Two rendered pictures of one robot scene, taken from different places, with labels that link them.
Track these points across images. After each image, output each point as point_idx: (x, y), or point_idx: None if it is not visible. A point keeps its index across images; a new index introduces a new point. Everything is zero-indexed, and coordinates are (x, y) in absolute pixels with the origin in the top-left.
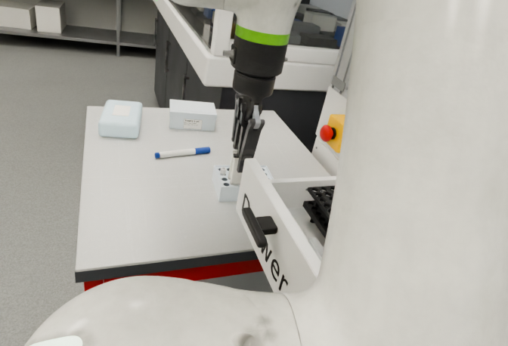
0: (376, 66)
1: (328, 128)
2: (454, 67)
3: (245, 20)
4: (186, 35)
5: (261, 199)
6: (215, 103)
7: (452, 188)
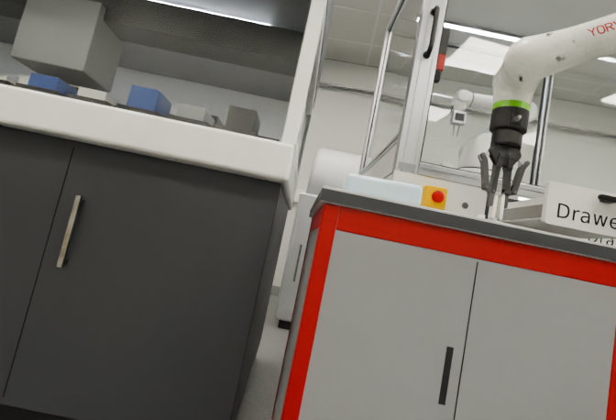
0: None
1: (442, 192)
2: None
3: (528, 98)
4: (168, 127)
5: (583, 195)
6: (254, 209)
7: None
